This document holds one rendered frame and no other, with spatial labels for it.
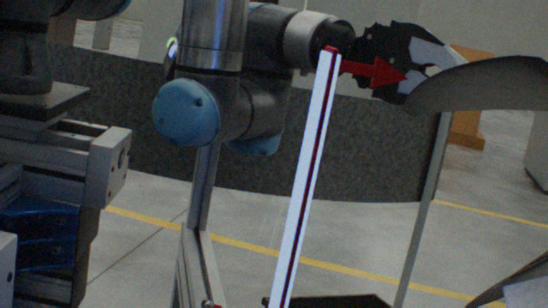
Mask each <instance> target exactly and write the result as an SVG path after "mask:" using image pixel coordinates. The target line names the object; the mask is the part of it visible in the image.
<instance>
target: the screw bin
mask: <svg viewBox="0 0 548 308"><path fill-rule="evenodd" d="M270 298H271V297H263V298H262V300H261V304H262V305H263V306H264V308H268V306H269V303H270ZM288 308H395V307H394V306H392V305H390V304H388V303H387V302H386V301H385V300H383V299H382V298H381V297H379V296H378V295H377V294H376V293H366V294H333V295H319V296H298V297H289V304H288Z"/></svg>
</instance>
